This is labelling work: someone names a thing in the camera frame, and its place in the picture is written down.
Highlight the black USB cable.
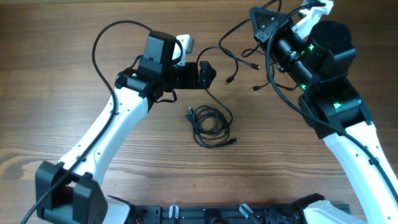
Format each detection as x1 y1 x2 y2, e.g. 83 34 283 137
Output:
185 45 239 149

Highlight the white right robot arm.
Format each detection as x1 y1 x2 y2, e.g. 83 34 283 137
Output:
249 1 397 223

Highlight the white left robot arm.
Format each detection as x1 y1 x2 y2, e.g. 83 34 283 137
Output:
35 58 216 223

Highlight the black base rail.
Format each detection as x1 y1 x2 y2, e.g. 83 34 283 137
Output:
133 202 351 224

